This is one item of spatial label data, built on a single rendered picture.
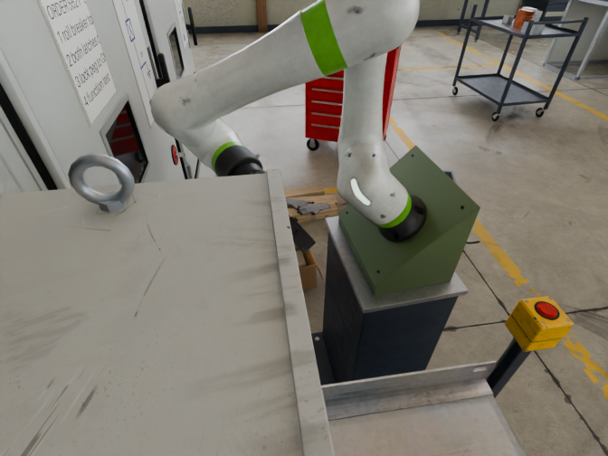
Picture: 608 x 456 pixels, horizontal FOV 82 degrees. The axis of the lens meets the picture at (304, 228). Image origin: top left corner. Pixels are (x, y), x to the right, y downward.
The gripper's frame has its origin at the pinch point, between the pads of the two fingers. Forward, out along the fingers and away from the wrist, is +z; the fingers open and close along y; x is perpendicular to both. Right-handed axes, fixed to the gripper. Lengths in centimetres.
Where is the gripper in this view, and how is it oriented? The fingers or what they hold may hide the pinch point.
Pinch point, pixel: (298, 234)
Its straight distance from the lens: 63.9
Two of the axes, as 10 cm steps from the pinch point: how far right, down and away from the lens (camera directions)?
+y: -3.6, -4.4, -8.2
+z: 5.6, 6.0, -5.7
